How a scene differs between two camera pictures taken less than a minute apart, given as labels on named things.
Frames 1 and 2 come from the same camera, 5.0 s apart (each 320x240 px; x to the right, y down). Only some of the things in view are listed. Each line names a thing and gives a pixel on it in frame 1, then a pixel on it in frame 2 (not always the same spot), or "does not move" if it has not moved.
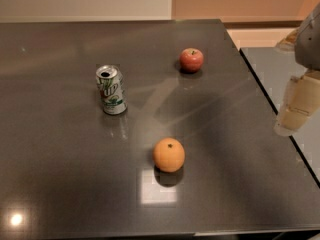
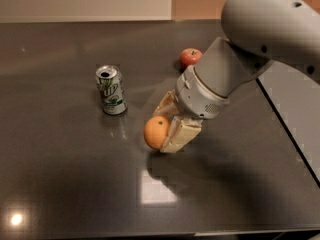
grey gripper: [309, 45] → [197, 94]
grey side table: [275, 67] does not move
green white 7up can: [112, 91] does not move
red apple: [191, 60] does not move
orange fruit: [169, 154] → [155, 130]
